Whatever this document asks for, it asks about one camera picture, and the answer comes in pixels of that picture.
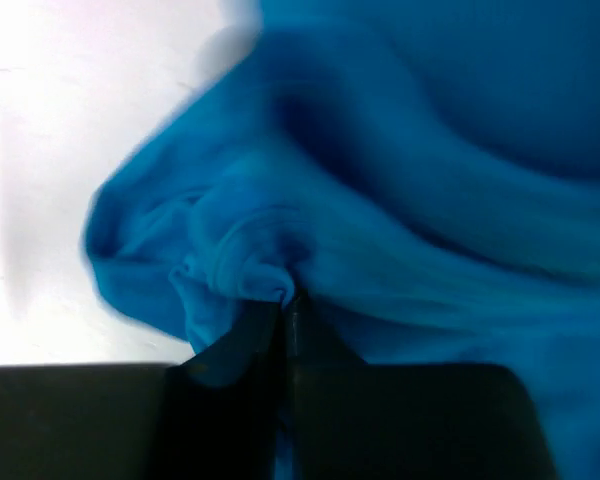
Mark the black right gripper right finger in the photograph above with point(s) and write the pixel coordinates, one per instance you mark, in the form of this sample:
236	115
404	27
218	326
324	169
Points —
354	420

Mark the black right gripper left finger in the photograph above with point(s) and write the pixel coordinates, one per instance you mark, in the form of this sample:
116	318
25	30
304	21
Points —
211	417

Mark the blue t shirt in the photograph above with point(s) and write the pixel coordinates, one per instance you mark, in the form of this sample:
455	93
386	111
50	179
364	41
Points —
429	171

